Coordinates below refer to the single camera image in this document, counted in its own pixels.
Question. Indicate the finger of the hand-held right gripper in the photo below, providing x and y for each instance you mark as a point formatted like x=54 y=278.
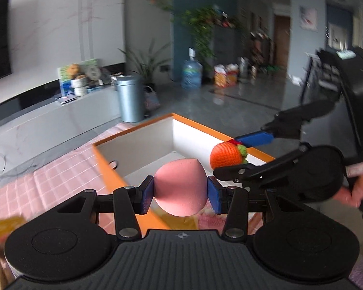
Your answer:
x=255 y=139
x=248 y=170

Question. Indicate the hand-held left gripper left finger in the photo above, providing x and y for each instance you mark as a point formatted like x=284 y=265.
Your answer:
x=147 y=195

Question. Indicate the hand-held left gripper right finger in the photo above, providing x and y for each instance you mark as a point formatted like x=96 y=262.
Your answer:
x=213 y=196

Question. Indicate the orange crochet toy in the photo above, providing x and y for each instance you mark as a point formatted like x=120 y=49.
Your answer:
x=225 y=157

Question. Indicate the pink makeup sponge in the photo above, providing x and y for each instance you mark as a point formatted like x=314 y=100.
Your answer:
x=180 y=187

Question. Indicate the orange cardboard box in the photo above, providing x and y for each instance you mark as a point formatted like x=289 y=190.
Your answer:
x=196 y=139

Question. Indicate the yellow snack packet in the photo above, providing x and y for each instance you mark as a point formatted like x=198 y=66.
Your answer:
x=6 y=226

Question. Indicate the yellow gift bag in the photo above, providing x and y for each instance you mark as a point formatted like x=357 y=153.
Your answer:
x=220 y=77
x=232 y=75

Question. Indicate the pink checked tablecloth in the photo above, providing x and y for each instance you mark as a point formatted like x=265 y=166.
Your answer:
x=63 y=172

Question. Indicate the open shelf rack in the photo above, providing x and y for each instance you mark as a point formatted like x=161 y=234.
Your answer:
x=261 y=51

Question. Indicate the blue water bottle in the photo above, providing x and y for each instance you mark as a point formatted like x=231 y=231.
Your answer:
x=192 y=74

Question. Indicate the patterned tote bag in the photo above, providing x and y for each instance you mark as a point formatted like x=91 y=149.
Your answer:
x=151 y=101

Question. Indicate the grey metal trash can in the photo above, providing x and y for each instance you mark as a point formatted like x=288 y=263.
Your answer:
x=130 y=99

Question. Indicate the dark storage cabinet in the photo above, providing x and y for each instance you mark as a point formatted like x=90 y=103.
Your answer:
x=227 y=45

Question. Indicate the brown wooden door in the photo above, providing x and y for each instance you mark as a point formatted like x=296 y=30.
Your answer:
x=282 y=40

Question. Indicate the grey marble television cabinet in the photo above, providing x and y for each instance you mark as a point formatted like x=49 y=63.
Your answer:
x=63 y=120

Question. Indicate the green tissue pack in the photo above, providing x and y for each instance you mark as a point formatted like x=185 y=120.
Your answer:
x=346 y=54

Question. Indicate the large climbing plant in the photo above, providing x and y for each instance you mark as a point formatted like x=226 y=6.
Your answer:
x=201 y=27

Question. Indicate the flat grey book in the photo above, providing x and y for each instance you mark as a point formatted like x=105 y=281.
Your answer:
x=66 y=99

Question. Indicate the white woven pot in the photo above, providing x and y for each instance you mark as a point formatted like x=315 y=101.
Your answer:
x=78 y=86

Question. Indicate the long-leaved potted plant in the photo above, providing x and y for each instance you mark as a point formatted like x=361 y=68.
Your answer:
x=145 y=63

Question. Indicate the round paper fan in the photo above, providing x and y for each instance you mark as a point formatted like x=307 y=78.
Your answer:
x=93 y=72

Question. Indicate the colourful painting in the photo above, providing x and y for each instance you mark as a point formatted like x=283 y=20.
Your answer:
x=65 y=86

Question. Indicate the wall picture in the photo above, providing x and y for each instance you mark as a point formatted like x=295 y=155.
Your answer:
x=308 y=18

